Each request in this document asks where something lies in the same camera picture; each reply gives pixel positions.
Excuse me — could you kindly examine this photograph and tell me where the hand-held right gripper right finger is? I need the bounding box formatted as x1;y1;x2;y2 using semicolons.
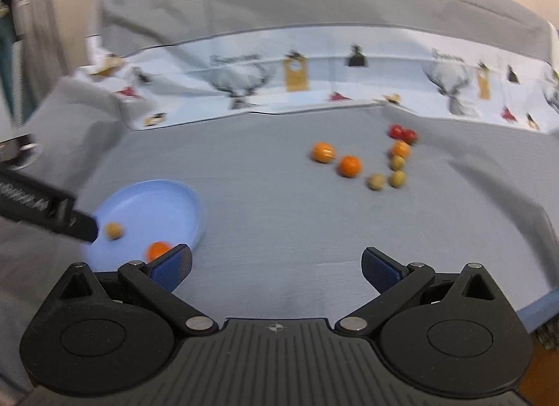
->
335;246;501;338

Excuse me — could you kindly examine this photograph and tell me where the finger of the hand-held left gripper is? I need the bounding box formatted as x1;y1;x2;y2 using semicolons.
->
49;196;100;244

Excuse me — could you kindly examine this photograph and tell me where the light blue plate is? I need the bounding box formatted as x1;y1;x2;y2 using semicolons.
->
82;179;208;272

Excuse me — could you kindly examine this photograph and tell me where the grey curtain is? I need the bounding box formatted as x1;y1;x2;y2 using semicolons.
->
9;0;73;127

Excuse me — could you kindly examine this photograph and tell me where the white deer printed cloth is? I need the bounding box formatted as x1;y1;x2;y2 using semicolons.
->
74;24;559;133

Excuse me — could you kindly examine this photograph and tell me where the teal cloth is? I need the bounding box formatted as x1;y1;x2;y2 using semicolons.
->
0;8;38;116

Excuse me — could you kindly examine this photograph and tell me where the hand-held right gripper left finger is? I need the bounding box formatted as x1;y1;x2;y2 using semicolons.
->
55;244;220;338

